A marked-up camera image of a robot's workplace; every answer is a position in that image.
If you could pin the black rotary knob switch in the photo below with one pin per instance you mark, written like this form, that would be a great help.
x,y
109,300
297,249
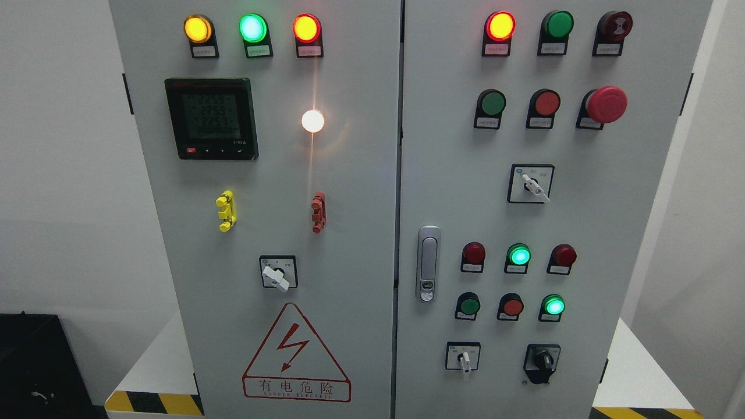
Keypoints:
x,y
540,362

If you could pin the red terminal connector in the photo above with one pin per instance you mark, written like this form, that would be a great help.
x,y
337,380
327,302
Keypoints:
x,y
319,215

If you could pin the white lit indicator light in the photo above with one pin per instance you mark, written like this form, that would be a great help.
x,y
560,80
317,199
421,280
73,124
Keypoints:
x,y
313,121

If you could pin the dark red indicator left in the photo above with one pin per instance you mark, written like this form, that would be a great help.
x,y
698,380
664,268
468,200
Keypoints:
x,y
473,258

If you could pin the dark red indicator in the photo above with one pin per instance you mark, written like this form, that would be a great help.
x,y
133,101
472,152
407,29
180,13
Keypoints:
x,y
473,258
562,258

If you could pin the grey left cabinet door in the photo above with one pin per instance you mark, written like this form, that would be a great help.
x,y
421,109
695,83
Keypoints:
x,y
345,273

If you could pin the grey cabinet door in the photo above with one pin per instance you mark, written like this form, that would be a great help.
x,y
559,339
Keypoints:
x,y
457,177
345,273

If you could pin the green push button lower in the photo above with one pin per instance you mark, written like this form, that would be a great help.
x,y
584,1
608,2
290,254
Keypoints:
x,y
467,306

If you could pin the green push button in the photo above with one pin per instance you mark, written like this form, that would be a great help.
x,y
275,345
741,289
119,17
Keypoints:
x,y
467,306
489,109

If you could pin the yellow terminal connector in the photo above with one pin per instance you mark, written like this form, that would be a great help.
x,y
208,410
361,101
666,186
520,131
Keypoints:
x,y
226,210

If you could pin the green lit indicator middle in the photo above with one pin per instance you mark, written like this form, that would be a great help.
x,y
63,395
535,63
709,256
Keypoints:
x,y
517,259

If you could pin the green lit indicator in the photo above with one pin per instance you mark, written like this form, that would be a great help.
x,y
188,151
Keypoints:
x,y
517,259
256,36

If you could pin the green push button upper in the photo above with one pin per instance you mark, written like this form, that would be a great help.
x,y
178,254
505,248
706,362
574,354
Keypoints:
x,y
489,109

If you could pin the red push button lower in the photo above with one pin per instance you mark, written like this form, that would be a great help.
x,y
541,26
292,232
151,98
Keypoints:
x,y
510,307

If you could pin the red push button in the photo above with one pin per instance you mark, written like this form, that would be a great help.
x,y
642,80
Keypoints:
x,y
542,109
510,307

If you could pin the red electrical hazard sticker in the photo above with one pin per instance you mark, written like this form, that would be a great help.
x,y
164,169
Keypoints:
x,y
294,363

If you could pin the grey right cabinet door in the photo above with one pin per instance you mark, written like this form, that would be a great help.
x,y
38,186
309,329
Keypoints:
x,y
457,177

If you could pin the black digital power meter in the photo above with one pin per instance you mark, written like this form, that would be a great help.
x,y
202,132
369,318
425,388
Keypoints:
x,y
212,119

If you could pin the red-orange indicator light left door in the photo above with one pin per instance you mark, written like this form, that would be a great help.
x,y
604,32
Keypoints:
x,y
308,36

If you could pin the dark red indicator right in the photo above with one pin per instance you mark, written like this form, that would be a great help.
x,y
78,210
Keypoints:
x,y
562,258

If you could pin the red push button upper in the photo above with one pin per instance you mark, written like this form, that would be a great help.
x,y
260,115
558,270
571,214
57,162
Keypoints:
x,y
542,109

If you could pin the green lit button lower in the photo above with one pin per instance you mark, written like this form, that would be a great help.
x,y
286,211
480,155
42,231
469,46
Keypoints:
x,y
552,307

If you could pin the green lit indicator top left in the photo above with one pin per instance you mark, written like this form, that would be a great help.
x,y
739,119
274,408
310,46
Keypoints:
x,y
256,36

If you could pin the red lit indicator right door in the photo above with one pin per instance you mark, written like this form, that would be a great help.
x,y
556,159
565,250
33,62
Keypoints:
x,y
499,29

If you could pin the yellow indicator light top left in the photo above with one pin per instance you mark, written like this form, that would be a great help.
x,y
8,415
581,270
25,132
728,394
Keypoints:
x,y
200,33

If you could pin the red emergency stop button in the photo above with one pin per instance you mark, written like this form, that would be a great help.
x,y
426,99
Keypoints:
x,y
601,106

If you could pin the green indicator top right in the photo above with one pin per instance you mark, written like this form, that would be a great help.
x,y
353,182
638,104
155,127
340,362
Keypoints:
x,y
554,33

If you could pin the white platform with hazard stripes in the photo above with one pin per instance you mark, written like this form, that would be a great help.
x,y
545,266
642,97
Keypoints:
x,y
161,384

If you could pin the dark red buzzer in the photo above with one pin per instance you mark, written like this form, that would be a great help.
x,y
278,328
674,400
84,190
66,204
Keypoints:
x,y
613,27

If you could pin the black box lower left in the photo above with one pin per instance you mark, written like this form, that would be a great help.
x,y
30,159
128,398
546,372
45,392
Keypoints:
x,y
39,374

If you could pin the silver door lock handle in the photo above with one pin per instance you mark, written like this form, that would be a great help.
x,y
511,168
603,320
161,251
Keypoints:
x,y
427,262

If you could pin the white selector switch left door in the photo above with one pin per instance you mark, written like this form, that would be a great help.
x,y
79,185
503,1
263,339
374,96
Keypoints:
x,y
278,272

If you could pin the white selector switch upper right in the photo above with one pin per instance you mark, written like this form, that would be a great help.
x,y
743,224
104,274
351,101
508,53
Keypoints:
x,y
530,183

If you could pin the white selector switch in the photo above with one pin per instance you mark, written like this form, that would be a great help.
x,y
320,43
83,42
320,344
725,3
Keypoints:
x,y
463,357
530,183

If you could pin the white selector switch lower right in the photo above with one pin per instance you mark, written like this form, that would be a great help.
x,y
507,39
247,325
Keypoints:
x,y
463,357

